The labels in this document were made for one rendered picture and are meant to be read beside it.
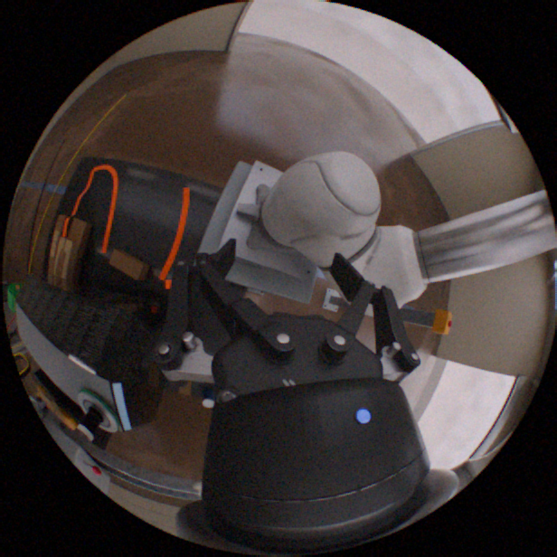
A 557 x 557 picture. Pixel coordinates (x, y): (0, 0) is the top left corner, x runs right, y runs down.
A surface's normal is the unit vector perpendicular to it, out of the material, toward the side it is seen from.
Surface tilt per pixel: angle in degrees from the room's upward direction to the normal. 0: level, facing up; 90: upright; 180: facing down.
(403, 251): 45
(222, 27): 90
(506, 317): 90
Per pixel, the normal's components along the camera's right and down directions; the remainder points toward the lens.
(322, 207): -0.49, 0.58
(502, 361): -0.89, -0.29
